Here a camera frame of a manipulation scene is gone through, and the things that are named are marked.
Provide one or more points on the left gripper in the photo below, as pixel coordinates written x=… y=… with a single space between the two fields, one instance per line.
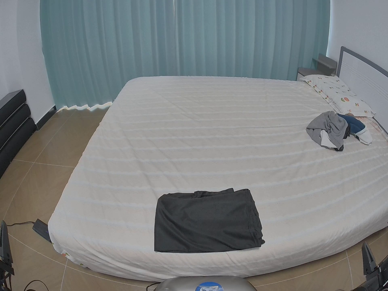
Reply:
x=5 y=268

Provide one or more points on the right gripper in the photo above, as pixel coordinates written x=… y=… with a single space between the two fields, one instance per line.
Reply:
x=377 y=279

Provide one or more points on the black T-shirt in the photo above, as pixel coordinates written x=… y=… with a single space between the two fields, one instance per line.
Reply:
x=206 y=223

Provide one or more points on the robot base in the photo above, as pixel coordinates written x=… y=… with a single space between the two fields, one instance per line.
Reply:
x=182 y=285

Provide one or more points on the pile of clothes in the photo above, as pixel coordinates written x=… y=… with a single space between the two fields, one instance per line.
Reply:
x=330 y=129

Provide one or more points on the bed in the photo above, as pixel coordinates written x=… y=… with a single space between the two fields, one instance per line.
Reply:
x=212 y=132

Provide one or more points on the black power adapter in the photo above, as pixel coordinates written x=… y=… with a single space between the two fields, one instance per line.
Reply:
x=41 y=229

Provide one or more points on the black chest of drawers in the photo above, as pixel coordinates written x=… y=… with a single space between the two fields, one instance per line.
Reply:
x=13 y=126

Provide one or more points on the white printed pillow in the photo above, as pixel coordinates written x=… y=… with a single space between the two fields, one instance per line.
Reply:
x=339 y=94

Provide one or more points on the grey bedside table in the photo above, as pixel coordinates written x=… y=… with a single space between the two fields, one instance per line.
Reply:
x=321 y=67

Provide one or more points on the blue-green curtain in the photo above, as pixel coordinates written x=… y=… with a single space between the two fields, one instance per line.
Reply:
x=251 y=29
x=106 y=41

